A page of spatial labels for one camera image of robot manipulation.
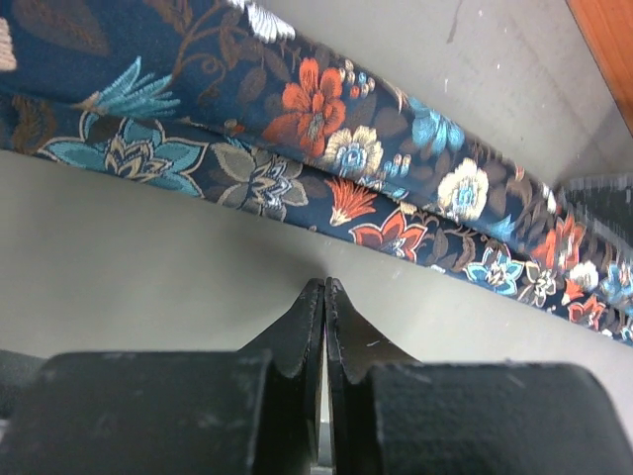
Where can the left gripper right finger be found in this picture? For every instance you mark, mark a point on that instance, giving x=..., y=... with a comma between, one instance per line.
x=392, y=414

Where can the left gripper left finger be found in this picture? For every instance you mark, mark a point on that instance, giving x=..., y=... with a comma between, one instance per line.
x=254, y=410

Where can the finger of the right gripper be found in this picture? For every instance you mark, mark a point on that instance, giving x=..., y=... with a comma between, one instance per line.
x=604, y=204

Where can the navy floral tie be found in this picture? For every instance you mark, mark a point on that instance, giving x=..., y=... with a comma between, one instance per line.
x=224, y=101

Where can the orange compartment tray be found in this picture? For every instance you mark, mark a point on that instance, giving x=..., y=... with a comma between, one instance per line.
x=606, y=26

